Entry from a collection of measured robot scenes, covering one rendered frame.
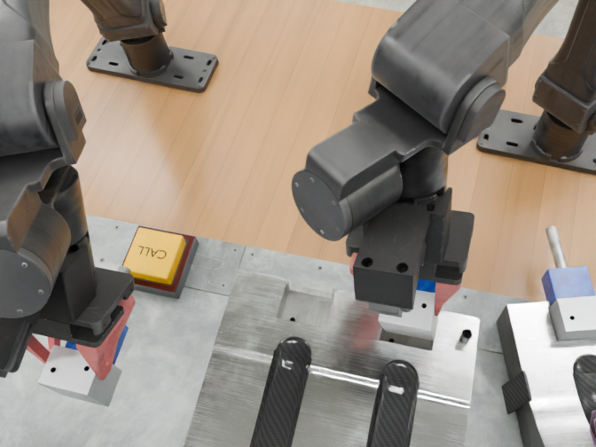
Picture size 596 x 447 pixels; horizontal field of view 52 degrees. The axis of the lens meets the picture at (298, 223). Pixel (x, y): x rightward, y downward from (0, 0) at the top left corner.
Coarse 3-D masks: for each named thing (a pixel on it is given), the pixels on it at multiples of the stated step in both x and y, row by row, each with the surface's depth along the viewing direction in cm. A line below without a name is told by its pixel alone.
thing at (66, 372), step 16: (128, 272) 62; (64, 352) 56; (48, 368) 55; (64, 368) 55; (80, 368) 55; (112, 368) 58; (48, 384) 55; (64, 384) 55; (80, 384) 54; (96, 384) 55; (112, 384) 58; (96, 400) 56
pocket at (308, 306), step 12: (288, 288) 67; (300, 288) 67; (288, 300) 68; (300, 300) 68; (312, 300) 67; (324, 300) 67; (288, 312) 67; (300, 312) 67; (312, 312) 67; (324, 312) 67; (312, 324) 66; (324, 324) 66
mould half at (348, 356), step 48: (240, 288) 66; (240, 336) 63; (288, 336) 63; (336, 336) 62; (240, 384) 61; (336, 384) 60; (432, 384) 59; (192, 432) 60; (240, 432) 59; (336, 432) 59; (432, 432) 58
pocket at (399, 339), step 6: (384, 330) 65; (384, 336) 65; (390, 336) 65; (396, 336) 65; (402, 336) 65; (408, 336) 65; (396, 342) 64; (402, 342) 64; (408, 342) 64; (414, 342) 64; (420, 342) 64; (426, 342) 64; (432, 342) 63; (420, 348) 64; (426, 348) 64; (432, 348) 61
